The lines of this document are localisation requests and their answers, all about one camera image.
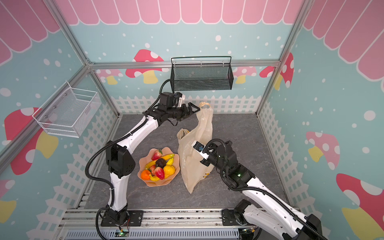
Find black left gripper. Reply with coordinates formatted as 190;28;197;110
166;101;201;121

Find beige plastic bag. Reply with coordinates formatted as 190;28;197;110
177;102;214;194

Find red strawberry top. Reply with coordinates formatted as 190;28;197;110
151;150;163;161

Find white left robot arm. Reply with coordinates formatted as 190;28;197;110
85;92;200;226

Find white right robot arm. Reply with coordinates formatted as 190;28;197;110
192;139;326;240

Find yellow lemon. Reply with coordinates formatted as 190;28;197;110
163;165;176;179

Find pink scalloped fruit bowl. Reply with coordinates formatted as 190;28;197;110
138;147;180;187

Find small yellow banana front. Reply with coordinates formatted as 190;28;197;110
150;175;161;182

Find orange tangerine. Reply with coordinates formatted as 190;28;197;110
141;169;152;181

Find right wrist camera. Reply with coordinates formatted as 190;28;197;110
192;141;208;156

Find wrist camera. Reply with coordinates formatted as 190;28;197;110
159;92;185;109
192;141;208;156

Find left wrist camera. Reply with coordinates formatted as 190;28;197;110
159;92;185;109

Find black mesh wall basket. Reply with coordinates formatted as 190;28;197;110
171;56;234;92

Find white wire wall basket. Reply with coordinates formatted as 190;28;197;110
32;82;102;138

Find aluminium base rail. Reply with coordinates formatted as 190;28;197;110
53;206;310;240

